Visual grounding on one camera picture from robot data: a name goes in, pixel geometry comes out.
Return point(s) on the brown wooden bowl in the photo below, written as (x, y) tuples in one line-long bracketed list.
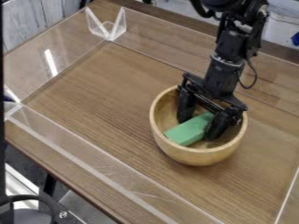
[(202, 153)]

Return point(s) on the clear acrylic corner bracket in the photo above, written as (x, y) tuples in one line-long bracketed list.
[(107, 30)]

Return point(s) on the clear acrylic wall panels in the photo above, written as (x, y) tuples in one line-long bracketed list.
[(83, 92)]

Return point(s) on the black table leg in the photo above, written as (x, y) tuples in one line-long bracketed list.
[(50, 184)]

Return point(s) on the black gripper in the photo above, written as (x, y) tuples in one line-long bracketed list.
[(213, 91)]

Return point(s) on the white cylinder object background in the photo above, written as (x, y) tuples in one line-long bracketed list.
[(281, 29)]

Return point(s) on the green rectangular block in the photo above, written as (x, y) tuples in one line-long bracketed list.
[(190, 132)]

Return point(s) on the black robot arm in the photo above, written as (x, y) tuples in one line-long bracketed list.
[(242, 20)]

